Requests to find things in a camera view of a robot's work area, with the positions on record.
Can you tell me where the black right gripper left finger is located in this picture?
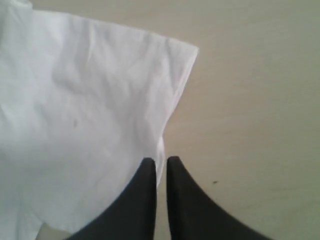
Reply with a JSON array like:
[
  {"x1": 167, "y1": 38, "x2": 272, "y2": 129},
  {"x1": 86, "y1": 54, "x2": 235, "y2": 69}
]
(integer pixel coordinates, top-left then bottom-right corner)
[{"x1": 69, "y1": 158, "x2": 157, "y2": 240}]

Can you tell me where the white t-shirt with red print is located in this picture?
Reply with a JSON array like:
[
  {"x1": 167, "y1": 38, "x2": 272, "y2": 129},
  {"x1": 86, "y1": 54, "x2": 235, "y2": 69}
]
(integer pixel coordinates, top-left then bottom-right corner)
[{"x1": 0, "y1": 0, "x2": 199, "y2": 240}]

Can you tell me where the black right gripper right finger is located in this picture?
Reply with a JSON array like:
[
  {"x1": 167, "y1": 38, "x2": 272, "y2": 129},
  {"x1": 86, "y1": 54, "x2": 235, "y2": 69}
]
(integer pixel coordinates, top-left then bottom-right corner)
[{"x1": 166, "y1": 156, "x2": 267, "y2": 240}]

